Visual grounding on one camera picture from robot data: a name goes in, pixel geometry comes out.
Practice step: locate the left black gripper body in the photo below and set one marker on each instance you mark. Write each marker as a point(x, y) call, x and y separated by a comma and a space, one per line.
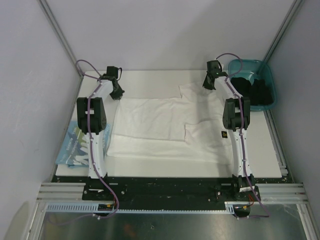
point(117, 93)

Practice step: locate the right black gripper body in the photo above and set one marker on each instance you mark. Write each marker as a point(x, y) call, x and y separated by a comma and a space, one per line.
point(207, 85)

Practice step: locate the white t shirt flower print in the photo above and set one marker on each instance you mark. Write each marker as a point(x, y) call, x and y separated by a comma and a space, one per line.
point(185, 128)

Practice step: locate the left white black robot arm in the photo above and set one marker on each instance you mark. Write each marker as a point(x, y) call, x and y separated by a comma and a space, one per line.
point(92, 119)

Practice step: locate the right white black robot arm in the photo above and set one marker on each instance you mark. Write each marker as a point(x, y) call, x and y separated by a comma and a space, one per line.
point(236, 119)

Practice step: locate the teal plastic bin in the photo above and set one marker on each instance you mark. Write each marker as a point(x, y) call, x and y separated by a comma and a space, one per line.
point(251, 70)

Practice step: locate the black t shirt in bin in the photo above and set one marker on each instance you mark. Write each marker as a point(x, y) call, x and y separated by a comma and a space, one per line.
point(258, 93)

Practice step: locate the folded blue printed t shirt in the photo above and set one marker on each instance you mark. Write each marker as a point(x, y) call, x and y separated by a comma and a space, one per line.
point(74, 152)

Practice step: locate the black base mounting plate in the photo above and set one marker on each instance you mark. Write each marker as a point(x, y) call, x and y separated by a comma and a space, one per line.
point(127, 188)

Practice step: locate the grey slotted cable duct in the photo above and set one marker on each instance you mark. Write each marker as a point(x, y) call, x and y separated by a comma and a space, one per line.
point(101, 208)

